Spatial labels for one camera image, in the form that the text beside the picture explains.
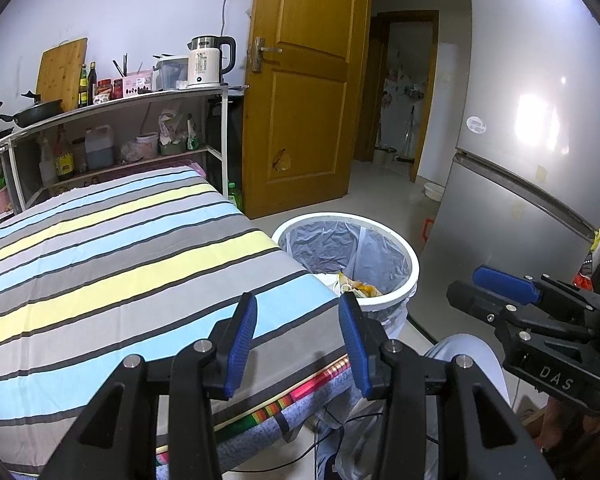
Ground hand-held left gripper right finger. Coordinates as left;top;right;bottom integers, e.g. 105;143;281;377
338;291;556;480

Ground white electric kettle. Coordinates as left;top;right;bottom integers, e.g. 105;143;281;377
187;35;237;87

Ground yellow label bottle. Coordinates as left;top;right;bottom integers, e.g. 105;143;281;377
54;127;75;179

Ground wooden door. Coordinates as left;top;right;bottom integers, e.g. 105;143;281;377
242;0;374;219

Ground dark oil jug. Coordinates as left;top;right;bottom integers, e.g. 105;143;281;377
83;126;115;170

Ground dark wooden door frame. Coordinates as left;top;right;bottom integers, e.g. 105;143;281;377
354;9;440;184

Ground blue-grey blanket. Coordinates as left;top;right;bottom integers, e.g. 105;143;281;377
10;364;354;477

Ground white round trash bin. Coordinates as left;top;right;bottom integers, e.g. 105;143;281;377
270;213;421;337

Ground black frying pan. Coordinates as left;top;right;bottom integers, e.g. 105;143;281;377
0;90;64;129

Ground colourful bags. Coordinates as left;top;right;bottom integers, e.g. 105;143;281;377
577;209;600;292

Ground small white bucket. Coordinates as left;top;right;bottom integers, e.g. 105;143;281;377
135;132;160;159

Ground silver refrigerator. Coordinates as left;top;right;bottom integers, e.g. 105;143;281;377
419;0;600;342

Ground dark chopsticks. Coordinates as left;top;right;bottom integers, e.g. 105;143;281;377
112;52;144;77

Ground wooden cutting board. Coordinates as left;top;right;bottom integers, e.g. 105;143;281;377
34;37;89;106

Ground rainbow striped blanket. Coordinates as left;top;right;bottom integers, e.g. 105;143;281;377
155;354;354;467

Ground person's leg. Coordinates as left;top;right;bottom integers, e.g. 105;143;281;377
314;335;512;480

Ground white shelf unit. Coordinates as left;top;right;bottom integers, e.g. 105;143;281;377
0;85;244;232

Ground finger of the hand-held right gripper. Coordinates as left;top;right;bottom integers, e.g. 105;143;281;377
472;266;600;311
447;281;596;343

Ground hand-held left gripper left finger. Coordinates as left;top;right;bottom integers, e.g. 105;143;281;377
40;291;258;480

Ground clear plastic bin liner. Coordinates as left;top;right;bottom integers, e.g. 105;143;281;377
278;220;412;331

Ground black floor cable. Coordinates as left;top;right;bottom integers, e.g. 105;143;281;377
220;407;382;477

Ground striped table cloth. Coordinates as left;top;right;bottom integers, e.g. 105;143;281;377
0;166;352;427

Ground crumpled plastic bags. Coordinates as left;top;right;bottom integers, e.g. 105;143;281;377
157;107;201;156

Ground yellow snack packet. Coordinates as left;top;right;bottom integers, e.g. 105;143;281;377
337;272;384;299

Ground clear water filter pitcher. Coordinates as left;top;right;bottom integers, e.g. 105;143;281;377
153;54;191;90

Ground metal door handle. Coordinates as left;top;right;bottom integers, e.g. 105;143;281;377
251;37;284;72

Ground pink chopstick holder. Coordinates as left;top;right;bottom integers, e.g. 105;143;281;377
122;72;154;97

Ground white plastic bottle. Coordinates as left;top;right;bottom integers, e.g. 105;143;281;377
38;137;57;186

